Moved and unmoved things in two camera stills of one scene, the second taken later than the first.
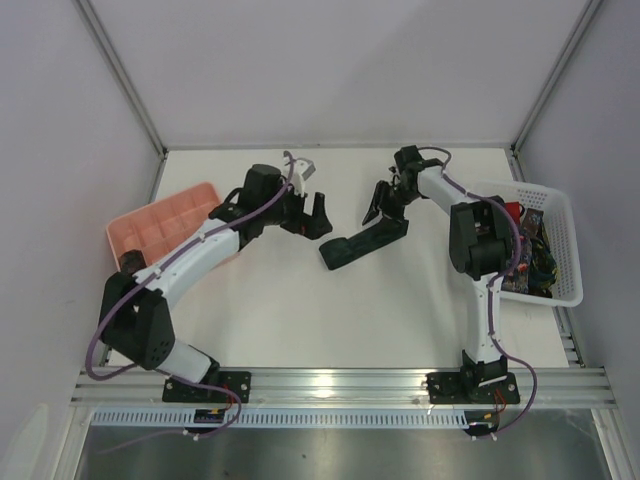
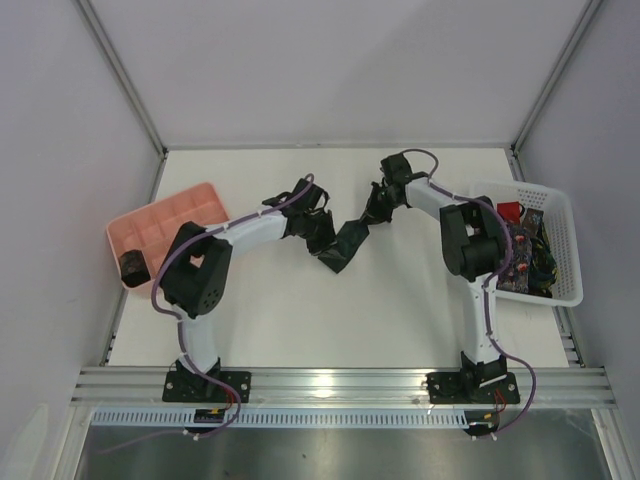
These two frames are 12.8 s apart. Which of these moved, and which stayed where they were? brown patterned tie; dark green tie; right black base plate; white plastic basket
Moved: dark green tie
Stayed: white plastic basket; right black base plate; brown patterned tie
